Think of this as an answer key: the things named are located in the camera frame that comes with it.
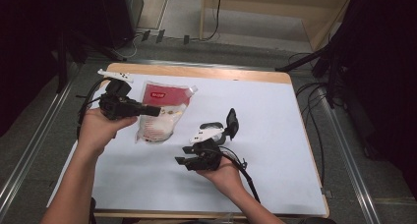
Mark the black cabinet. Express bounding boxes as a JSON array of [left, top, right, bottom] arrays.
[[97, 0, 146, 49]]

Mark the right hand-held gripper cable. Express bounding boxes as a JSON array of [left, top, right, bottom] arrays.
[[219, 145, 263, 204]]

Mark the black tripod stand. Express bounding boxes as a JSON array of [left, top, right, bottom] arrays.
[[274, 41, 350, 109]]

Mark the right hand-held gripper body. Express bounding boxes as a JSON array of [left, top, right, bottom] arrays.
[[182, 127, 226, 172]]

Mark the black hanging cable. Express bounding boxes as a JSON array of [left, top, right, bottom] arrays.
[[200, 0, 224, 42]]

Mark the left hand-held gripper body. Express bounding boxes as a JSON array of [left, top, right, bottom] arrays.
[[96, 68, 143, 121]]

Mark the hand-held gripper cable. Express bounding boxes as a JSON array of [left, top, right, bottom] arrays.
[[219, 145, 263, 204], [76, 77, 111, 140]]

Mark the white table cover sheet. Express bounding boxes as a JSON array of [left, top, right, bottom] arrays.
[[47, 74, 328, 216]]

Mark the clear pouch with red label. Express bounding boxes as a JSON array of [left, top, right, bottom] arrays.
[[135, 81, 199, 144]]

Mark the person's right hand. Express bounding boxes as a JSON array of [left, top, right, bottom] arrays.
[[196, 154, 246, 194]]

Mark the black floor cable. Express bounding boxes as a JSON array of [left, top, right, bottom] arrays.
[[294, 82, 329, 190]]

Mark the black curtain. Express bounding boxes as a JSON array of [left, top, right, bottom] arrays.
[[328, 0, 417, 200], [0, 0, 109, 138]]

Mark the metal floor rail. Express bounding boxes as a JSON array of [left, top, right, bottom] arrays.
[[0, 80, 78, 213], [323, 95, 382, 224]]

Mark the left hand-held gripper cable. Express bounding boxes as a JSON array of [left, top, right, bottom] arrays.
[[76, 77, 111, 140]]

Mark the person's left hand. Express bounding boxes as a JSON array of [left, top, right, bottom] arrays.
[[78, 107, 139, 157]]

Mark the wooden frame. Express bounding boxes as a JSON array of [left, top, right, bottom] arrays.
[[199, 0, 358, 52]]

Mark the wooden table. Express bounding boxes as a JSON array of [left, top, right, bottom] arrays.
[[47, 62, 330, 219]]

